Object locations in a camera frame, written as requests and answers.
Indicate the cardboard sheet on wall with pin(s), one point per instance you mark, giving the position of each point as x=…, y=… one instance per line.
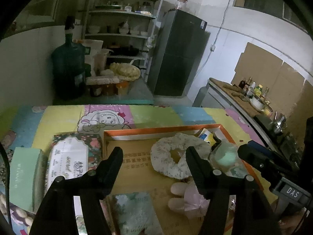
x=289, y=92

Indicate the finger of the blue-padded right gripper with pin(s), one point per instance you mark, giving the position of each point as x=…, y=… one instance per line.
x=270, y=164

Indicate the floral fabric shower cap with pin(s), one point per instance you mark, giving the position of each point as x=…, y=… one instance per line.
x=168, y=155

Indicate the light green box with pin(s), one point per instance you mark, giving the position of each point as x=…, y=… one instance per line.
x=27, y=178

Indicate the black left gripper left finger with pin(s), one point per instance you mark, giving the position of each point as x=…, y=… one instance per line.
x=56, y=214

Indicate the steel kettle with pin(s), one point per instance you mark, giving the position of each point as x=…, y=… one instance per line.
x=279, y=123

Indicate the blue yellow small packet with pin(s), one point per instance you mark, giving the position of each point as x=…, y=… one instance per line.
x=210, y=138

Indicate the white sack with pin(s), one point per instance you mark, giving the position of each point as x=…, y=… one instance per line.
x=95, y=55

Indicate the pink plush bunny toy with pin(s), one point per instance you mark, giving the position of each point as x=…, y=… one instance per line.
x=187, y=200

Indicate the green cap bottle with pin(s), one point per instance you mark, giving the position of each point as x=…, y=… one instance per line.
x=258, y=90

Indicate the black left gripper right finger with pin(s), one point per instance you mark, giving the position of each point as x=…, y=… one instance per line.
x=253, y=213

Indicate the white bowl on counter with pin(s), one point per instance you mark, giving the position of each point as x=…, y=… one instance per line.
x=256, y=102

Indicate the white metal shelf rack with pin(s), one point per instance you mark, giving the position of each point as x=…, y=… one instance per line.
x=127, y=28

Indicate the blue water jug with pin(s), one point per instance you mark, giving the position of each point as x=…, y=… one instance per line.
x=68, y=67

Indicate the floral wet wipes pack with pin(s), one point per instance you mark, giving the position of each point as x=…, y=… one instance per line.
x=72, y=155

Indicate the colourful cartoon table cloth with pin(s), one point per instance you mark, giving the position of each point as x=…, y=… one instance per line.
x=35, y=126

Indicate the yellow woven basket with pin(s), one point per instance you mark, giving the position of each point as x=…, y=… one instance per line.
x=125, y=71

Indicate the green pouch in bag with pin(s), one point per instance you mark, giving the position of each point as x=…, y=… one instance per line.
x=225, y=158

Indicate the kitchen counter cabinet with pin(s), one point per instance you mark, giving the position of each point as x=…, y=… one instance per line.
x=218, y=94

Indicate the glass door wall cabinet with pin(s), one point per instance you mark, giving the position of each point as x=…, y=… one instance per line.
x=44, y=13

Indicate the black refrigerator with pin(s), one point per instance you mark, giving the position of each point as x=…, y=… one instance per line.
x=179, y=49

